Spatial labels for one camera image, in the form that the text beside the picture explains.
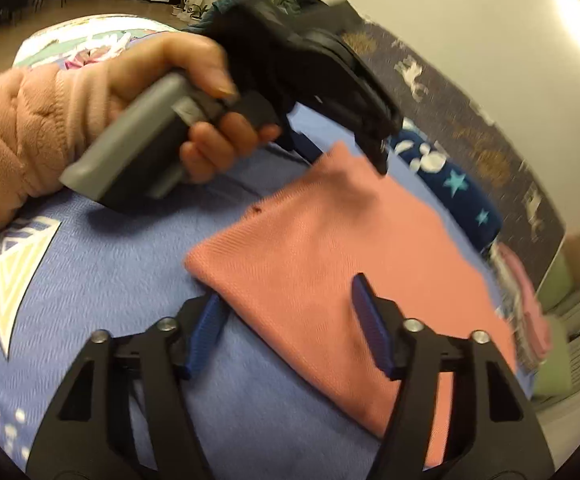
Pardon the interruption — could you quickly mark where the peach quilted sleeve forearm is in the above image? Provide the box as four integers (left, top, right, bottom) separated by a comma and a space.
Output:
0, 63, 112, 229

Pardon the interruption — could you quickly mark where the dark deer pattern headboard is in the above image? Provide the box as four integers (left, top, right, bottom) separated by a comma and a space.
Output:
343, 23, 565, 288

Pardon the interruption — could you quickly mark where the stack of folded pink clothes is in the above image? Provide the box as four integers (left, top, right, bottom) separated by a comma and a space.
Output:
489, 242, 552, 373

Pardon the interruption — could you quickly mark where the person's left hand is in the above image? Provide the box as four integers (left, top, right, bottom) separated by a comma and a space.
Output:
106, 32, 281, 183

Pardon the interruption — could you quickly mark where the blue patterned bed sheet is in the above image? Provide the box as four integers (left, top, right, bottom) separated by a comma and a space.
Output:
0, 13, 536, 480

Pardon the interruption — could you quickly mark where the coral knit sweater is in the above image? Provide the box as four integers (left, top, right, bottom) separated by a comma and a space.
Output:
183, 140, 519, 468

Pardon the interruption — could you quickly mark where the green pillow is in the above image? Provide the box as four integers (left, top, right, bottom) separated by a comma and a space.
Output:
532, 252, 574, 400

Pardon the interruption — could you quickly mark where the navy star fleece blanket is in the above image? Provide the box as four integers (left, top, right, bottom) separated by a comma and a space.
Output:
390, 118, 502, 252

